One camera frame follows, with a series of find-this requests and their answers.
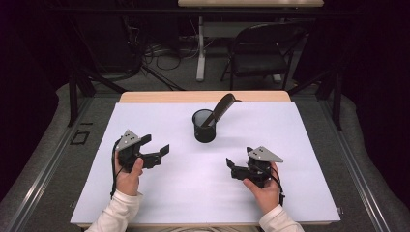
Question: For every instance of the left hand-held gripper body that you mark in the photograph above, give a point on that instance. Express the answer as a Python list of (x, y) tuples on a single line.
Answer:
[(129, 153)]

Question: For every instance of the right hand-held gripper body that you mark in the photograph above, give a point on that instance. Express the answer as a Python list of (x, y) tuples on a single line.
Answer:
[(256, 170)]

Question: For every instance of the black mesh cup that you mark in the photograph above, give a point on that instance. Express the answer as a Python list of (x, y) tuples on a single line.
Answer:
[(203, 135)]

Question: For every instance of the black comb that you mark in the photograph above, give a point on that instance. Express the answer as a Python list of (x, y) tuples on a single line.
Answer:
[(222, 108)]

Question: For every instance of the person's right hand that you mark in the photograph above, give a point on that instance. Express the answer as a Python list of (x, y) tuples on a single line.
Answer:
[(266, 198)]

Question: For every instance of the person's left hand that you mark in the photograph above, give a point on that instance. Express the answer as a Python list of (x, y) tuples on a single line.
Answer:
[(127, 183)]

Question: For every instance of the white board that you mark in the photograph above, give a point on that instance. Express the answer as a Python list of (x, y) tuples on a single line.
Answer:
[(257, 135)]

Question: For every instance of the black metal bar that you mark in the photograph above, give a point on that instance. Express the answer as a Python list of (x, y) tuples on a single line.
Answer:
[(162, 78)]

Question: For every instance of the black metal stand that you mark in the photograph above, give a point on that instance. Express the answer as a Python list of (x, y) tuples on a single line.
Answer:
[(337, 106), (73, 103)]

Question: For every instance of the black folding chair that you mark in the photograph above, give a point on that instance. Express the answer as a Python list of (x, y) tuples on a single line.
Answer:
[(261, 64)]

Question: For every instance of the beige table with white leg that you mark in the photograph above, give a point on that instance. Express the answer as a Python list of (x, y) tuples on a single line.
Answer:
[(251, 3)]

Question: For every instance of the metal floor rail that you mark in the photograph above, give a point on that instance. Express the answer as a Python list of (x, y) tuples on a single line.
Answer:
[(48, 167), (355, 167)]

